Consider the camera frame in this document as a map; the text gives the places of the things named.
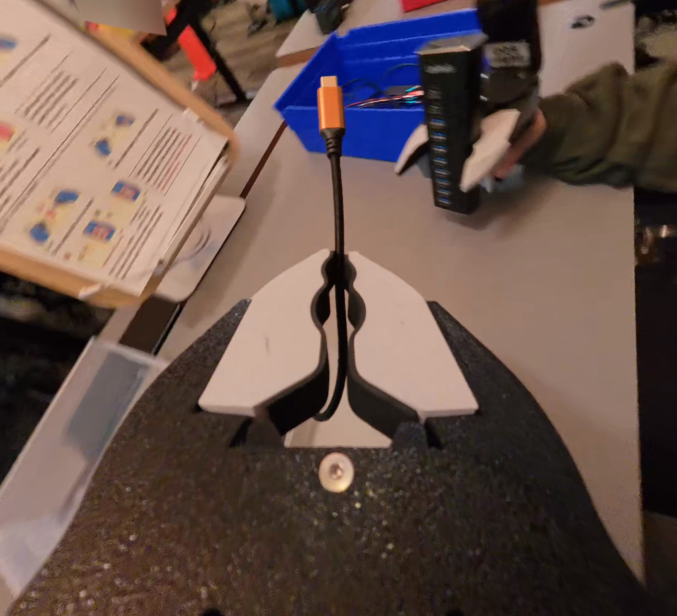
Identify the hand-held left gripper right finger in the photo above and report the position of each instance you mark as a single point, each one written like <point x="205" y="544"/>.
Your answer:
<point x="412" y="351"/>

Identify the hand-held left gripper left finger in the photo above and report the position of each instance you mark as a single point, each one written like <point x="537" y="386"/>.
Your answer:
<point x="264" y="351"/>

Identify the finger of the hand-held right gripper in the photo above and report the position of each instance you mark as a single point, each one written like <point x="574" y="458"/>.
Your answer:
<point x="492" y="145"/>
<point x="415" y="145"/>

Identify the black multiport USB hub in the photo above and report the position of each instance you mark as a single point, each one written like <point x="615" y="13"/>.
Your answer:
<point x="449" y="124"/>

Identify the blue plastic bin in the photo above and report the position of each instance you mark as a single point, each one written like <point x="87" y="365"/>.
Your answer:
<point x="365" y="129"/>

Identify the clear plastic organizer box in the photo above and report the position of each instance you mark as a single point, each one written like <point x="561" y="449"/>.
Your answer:
<point x="53" y="468"/>

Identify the person's right forearm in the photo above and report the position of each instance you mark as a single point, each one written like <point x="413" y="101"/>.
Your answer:
<point x="608" y="124"/>

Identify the grey desk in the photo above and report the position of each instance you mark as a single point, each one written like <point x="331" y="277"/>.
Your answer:
<point x="423" y="267"/>

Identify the person's right hand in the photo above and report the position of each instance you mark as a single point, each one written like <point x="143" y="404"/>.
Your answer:
<point x="533" y="137"/>

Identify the instruction sheet on wooden stand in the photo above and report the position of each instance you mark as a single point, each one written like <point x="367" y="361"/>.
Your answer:
<point x="211" y="235"/>

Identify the printed instruction sheet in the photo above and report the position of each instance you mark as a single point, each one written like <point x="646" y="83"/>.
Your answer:
<point x="79" y="151"/>

